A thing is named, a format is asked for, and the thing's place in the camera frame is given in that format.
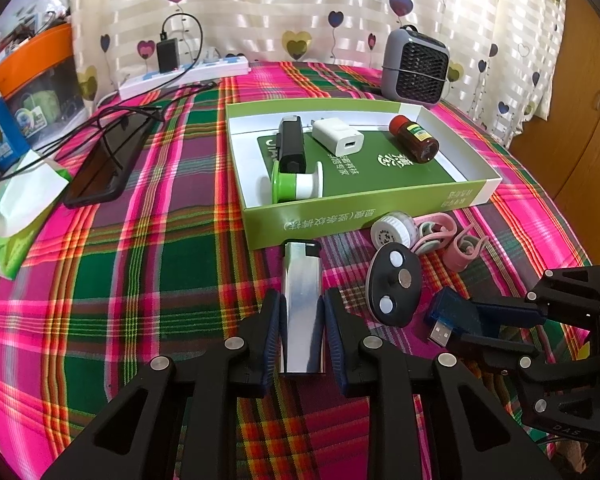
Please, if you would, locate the blue USB adapter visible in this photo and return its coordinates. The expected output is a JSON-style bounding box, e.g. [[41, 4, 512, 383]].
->
[[425, 287, 483, 347]]

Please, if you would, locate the silver black lighter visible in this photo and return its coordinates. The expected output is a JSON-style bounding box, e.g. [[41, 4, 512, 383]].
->
[[280, 240, 325, 375]]

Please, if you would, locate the white USB charger plug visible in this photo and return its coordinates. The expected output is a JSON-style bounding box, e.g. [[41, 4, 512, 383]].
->
[[311, 118, 364, 157]]

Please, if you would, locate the black oval three-button disc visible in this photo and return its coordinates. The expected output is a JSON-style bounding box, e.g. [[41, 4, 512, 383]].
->
[[365, 243, 422, 328]]

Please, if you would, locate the plaid tablecloth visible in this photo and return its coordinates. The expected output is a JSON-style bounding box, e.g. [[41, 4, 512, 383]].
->
[[0, 62, 590, 479]]

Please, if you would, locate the wooden cabinet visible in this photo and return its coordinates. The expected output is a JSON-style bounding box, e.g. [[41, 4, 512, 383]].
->
[[512, 0, 600, 264]]

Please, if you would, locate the brown medicine bottle red cap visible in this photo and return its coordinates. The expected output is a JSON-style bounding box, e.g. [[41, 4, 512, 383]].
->
[[389, 115, 439, 164]]

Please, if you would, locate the green cardboard box tray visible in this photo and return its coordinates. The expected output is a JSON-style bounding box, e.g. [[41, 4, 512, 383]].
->
[[225, 98, 502, 250]]

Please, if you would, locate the black smartphone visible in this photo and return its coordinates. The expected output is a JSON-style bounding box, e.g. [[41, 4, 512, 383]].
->
[[62, 106, 161, 209]]

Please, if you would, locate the grey mini fan heater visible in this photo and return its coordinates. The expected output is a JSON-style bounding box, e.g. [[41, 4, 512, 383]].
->
[[380, 25, 450, 106]]

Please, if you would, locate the green tissue pack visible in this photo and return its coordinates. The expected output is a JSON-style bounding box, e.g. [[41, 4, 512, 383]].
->
[[0, 151, 71, 280]]

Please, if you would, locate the black rectangular device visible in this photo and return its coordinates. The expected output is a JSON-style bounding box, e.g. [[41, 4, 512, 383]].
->
[[276, 115, 306, 174]]

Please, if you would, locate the heart pattern curtain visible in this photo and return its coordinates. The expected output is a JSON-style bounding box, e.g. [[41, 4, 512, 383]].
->
[[69, 0, 566, 143]]

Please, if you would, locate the white power strip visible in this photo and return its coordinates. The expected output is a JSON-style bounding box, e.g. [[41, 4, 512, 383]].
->
[[119, 55, 251, 100]]

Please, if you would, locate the orange lidded storage bin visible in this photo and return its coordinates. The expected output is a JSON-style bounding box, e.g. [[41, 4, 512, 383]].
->
[[0, 24, 87, 150]]

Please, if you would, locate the black power adapter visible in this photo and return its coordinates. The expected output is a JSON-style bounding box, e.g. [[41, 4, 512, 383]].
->
[[156, 38, 180, 74]]

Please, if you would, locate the pink cable clip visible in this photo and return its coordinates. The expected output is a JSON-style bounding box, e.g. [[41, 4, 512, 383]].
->
[[411, 212, 457, 256]]

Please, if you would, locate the black cable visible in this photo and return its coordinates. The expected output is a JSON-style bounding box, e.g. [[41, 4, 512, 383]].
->
[[0, 11, 221, 181]]

